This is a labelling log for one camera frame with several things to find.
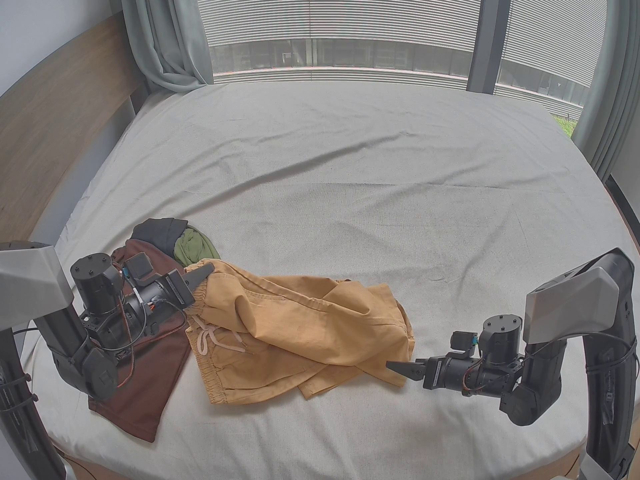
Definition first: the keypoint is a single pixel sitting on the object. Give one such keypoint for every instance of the black garment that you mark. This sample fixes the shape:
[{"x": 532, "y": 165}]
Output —
[{"x": 157, "y": 233}]

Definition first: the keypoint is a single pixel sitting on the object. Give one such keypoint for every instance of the brown shorts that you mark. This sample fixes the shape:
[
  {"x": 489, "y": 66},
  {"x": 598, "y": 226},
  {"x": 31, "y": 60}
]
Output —
[{"x": 145, "y": 378}]

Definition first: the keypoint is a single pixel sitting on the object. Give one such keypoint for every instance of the green garment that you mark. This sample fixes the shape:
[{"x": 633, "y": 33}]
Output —
[{"x": 195, "y": 248}]

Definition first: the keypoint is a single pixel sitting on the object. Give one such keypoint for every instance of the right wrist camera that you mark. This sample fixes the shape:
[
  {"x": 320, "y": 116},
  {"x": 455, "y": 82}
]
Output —
[{"x": 462, "y": 343}]

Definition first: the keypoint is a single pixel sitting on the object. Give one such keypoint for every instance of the grey-green curtain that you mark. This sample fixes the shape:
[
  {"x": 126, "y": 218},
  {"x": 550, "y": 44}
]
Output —
[
  {"x": 615, "y": 93},
  {"x": 160, "y": 28}
]

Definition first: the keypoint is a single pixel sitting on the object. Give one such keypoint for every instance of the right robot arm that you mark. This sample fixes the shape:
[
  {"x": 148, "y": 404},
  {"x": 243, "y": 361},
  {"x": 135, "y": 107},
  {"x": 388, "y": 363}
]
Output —
[{"x": 565, "y": 308}]

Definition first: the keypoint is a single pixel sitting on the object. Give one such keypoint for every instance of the mustard yellow shorts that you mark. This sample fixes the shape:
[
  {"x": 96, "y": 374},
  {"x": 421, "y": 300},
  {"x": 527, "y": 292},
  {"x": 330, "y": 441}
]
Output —
[{"x": 310, "y": 328}]

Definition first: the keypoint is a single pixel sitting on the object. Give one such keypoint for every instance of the bed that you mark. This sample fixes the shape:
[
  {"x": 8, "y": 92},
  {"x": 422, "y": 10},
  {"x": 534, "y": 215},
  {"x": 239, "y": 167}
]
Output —
[{"x": 375, "y": 193}]

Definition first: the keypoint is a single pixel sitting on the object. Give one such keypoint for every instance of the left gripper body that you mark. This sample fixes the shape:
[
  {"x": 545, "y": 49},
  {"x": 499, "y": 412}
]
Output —
[{"x": 160, "y": 300}]

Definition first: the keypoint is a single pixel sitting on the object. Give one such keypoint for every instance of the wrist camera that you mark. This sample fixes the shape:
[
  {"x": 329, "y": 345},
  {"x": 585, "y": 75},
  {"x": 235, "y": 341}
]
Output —
[
  {"x": 462, "y": 343},
  {"x": 139, "y": 268}
]

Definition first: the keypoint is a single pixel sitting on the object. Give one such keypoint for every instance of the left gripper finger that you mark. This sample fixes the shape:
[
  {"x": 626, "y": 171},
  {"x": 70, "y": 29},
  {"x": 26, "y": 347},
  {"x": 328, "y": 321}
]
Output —
[{"x": 197, "y": 275}]

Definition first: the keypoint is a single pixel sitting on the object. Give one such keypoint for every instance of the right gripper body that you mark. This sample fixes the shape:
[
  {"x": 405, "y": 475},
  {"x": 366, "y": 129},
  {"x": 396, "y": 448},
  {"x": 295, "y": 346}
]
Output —
[{"x": 450, "y": 373}]

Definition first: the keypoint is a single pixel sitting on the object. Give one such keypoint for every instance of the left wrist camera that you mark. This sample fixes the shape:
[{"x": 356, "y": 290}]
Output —
[{"x": 139, "y": 268}]

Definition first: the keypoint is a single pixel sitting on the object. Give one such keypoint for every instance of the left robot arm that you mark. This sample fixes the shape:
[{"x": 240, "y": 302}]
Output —
[{"x": 65, "y": 338}]

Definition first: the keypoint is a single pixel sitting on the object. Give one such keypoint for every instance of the window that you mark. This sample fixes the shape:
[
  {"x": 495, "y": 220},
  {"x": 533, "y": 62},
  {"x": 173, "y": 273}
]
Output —
[{"x": 350, "y": 18}]

